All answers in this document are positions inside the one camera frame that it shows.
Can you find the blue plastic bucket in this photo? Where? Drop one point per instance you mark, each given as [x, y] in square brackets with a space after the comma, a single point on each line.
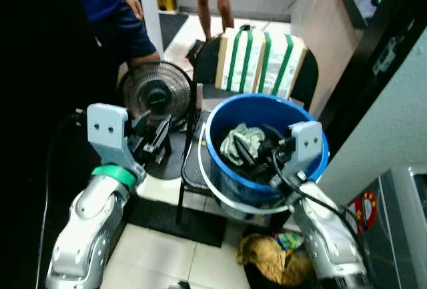
[227, 112]

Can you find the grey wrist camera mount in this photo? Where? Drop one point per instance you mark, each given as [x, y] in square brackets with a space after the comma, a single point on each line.
[307, 145]
[107, 129]

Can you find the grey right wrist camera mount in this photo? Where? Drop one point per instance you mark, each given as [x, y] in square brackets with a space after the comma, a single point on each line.
[307, 145]

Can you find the black floor mat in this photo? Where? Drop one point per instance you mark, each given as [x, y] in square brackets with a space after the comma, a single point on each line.
[180, 225]

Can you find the person in blue clothes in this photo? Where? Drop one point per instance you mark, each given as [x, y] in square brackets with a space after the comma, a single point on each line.
[107, 9]

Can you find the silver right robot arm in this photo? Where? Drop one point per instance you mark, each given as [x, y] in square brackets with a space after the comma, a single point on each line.
[327, 235]

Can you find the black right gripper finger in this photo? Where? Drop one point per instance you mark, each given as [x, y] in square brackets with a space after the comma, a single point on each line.
[241, 154]
[270, 132]

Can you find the black chair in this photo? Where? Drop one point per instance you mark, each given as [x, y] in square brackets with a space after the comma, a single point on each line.
[308, 79]

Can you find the black metal stool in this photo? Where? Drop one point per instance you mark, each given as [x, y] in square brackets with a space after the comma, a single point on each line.
[190, 169]

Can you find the green striped cardboard box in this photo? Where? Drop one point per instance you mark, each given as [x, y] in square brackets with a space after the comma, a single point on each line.
[257, 62]

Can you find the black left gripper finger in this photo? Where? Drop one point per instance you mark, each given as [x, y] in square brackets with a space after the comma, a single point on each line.
[164, 135]
[152, 129]

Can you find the pale green garment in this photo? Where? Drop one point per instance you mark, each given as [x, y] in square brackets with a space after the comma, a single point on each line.
[240, 139]

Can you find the yellow crumpled cloth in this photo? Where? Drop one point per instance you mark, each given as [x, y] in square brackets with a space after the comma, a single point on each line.
[267, 255]

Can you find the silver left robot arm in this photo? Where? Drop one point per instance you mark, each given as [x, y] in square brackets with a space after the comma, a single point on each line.
[90, 225]

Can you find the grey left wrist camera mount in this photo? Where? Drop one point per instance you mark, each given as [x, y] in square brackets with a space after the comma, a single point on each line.
[107, 129]

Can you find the black round floor fan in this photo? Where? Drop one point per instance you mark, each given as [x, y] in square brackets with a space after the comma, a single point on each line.
[157, 92]

